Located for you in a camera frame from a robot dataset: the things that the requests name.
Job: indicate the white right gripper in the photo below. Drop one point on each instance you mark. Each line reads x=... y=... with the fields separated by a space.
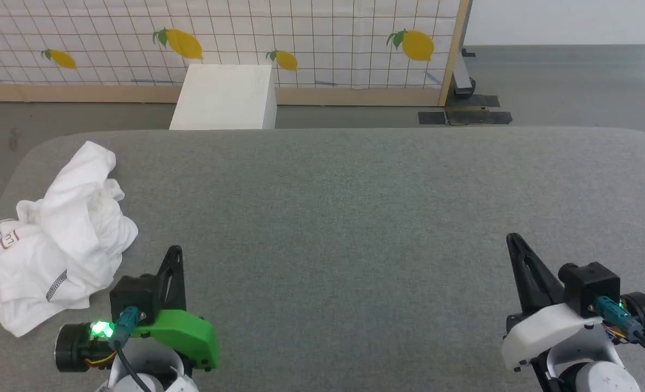
x=546 y=332

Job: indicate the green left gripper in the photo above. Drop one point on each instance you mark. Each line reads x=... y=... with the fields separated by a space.
x=189 y=335

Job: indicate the white long-sleeve shirt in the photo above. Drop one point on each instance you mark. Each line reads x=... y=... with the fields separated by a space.
x=66 y=228

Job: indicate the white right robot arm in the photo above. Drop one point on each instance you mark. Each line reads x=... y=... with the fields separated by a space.
x=589 y=370

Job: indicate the white rectangular box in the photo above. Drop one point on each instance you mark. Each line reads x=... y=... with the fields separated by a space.
x=224 y=98

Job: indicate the grey metal partition foot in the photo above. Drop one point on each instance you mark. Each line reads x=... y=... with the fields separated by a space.
x=462 y=76

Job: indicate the lemon-print partition screen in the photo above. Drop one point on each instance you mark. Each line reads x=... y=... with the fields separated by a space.
x=311 y=38

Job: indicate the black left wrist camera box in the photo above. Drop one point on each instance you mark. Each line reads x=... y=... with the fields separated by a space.
x=133 y=296

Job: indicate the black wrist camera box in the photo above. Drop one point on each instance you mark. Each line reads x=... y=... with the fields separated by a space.
x=592 y=288
x=133 y=296

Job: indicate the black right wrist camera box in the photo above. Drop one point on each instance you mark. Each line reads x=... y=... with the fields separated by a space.
x=592 y=288

